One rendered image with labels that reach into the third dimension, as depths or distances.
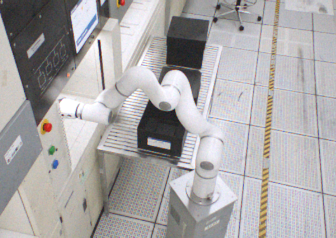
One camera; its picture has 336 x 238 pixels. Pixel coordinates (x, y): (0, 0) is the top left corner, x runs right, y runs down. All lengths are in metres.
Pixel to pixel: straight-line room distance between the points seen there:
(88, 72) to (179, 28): 0.86
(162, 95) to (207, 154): 0.39
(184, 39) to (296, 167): 1.45
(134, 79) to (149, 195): 1.55
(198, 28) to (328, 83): 1.91
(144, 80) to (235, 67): 2.74
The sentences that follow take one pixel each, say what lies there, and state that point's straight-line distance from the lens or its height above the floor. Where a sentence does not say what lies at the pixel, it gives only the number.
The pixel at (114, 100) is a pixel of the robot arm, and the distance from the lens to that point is 1.78.
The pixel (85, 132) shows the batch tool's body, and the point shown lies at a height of 0.87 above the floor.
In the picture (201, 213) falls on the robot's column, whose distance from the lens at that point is 2.11.
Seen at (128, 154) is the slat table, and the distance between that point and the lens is 2.31.
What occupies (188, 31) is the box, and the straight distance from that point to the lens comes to 2.88.
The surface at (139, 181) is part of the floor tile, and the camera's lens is 3.13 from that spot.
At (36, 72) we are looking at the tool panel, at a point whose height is 1.62.
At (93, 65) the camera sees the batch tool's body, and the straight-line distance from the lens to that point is 2.33.
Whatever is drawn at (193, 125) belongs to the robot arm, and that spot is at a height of 1.30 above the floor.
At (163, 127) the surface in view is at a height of 0.77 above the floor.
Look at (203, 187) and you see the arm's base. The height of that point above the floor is 0.87.
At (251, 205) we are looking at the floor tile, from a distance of 3.12.
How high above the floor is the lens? 2.55
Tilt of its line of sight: 45 degrees down
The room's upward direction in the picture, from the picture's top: 4 degrees clockwise
